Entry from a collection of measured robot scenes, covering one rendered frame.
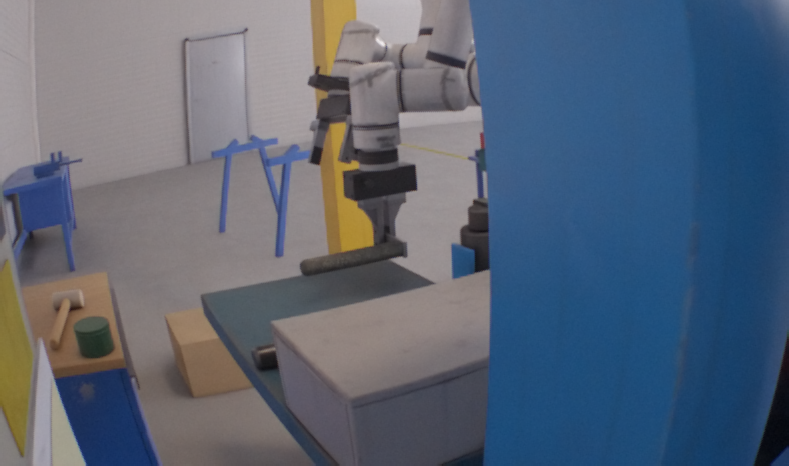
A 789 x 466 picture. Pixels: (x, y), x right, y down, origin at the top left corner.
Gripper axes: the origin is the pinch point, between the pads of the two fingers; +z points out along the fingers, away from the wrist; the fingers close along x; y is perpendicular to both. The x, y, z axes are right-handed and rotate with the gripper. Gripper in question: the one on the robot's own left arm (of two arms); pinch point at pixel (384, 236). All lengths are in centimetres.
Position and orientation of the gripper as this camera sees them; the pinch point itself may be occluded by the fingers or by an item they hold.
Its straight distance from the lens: 136.5
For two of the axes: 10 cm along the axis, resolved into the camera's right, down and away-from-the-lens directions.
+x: 9.0, -1.7, 4.1
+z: 0.8, 9.7, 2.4
